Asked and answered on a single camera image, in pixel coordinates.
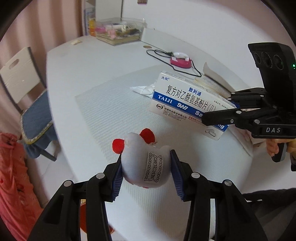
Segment white blue medicine box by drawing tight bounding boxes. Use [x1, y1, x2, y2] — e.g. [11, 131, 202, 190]
[149, 71, 235, 141]

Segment grey plush toy red ears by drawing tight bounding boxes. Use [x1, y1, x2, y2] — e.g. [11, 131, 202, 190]
[112, 128, 171, 188]

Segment right hand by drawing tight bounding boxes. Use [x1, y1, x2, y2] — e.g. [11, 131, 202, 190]
[266, 139, 296, 158]

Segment open book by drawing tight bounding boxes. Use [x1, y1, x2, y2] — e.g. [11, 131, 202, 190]
[194, 62, 234, 98]

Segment pink bed blanket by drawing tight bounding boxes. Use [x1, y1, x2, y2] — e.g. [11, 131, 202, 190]
[1, 133, 43, 240]

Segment pink white small iron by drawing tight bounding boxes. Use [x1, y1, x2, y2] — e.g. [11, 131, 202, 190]
[170, 52, 192, 69]

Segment crumpled white tissue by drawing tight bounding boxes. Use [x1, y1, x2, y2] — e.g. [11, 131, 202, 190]
[130, 84, 155, 98]

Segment white desk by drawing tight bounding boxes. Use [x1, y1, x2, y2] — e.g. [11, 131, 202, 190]
[46, 27, 296, 241]

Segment white mesh table mat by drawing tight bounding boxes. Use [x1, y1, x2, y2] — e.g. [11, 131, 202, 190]
[73, 66, 244, 234]

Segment clear plastic organizer box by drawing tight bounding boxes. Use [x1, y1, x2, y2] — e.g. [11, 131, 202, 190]
[95, 18, 147, 46]

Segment white chair blue cushion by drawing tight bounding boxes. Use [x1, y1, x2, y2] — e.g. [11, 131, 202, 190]
[1, 47, 58, 162]

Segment pink curtain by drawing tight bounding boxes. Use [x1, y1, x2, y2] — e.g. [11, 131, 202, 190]
[1, 1, 82, 136]

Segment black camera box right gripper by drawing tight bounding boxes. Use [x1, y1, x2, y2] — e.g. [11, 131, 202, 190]
[248, 42, 295, 111]

